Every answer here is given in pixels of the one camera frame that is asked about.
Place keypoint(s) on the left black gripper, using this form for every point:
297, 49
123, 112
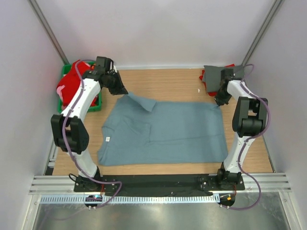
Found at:
120, 89

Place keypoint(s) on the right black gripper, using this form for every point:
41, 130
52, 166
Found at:
220, 101

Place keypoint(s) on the blue-grey t shirt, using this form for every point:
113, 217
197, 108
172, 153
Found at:
146, 131

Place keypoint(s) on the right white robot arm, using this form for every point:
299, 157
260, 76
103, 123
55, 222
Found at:
250, 120

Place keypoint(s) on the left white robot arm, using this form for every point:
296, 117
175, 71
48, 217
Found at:
69, 132

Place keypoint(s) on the folded red t shirt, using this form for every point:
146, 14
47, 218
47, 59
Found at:
202, 78

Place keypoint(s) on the folded grey t shirt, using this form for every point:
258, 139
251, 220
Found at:
213, 75

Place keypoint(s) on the green plastic bin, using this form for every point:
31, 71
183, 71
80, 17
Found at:
96, 105

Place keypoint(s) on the red t shirt in bin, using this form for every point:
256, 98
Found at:
69, 83

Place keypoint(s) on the pink t shirt in bin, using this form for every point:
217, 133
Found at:
59, 91

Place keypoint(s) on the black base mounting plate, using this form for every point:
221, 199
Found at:
169, 185

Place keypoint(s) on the white slotted cable duct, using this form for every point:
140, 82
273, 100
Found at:
96, 199

